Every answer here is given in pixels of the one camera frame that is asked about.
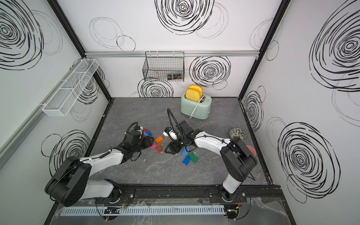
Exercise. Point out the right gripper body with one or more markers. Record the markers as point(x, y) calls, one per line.
point(181, 141)

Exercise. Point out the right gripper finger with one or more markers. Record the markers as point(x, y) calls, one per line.
point(175, 131)
point(172, 148)

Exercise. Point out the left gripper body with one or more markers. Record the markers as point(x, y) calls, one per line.
point(143, 144)

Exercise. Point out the light blue long brick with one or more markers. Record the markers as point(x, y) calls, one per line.
point(148, 134)

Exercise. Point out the blue square brick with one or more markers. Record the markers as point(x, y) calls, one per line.
point(186, 160)

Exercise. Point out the orange rectangular brick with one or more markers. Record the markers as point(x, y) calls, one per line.
point(159, 139)

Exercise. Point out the pink square brick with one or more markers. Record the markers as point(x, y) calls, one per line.
point(154, 146)

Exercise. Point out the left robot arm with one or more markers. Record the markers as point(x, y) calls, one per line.
point(71, 182)

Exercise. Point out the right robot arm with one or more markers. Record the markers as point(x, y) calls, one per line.
point(237, 157)

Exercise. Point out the light blue vertical brick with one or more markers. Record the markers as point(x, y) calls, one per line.
point(186, 150)

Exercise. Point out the mint green toaster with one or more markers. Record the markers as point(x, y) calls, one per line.
point(200, 110)

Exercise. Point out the green flat brick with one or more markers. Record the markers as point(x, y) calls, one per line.
point(193, 157)

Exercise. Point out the yellow toast slice front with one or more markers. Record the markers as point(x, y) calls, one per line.
point(193, 94)

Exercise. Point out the yellow toast slice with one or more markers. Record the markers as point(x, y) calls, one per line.
point(197, 88)
point(193, 94)

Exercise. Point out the dark object in basket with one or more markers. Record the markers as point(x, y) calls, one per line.
point(175, 77)

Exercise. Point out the yellow toast slice back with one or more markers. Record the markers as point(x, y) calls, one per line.
point(197, 88)

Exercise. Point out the speckled plate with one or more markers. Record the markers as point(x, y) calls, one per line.
point(239, 133)

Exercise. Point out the pink cup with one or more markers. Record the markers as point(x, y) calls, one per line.
point(252, 150)

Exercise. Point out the black wire basket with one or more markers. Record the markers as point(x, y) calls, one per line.
point(158, 64)

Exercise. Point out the white cable duct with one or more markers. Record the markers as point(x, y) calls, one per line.
point(107, 211)

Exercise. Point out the white wire shelf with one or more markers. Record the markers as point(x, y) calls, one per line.
point(78, 86)

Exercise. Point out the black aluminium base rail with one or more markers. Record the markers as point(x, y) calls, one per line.
point(211, 193)

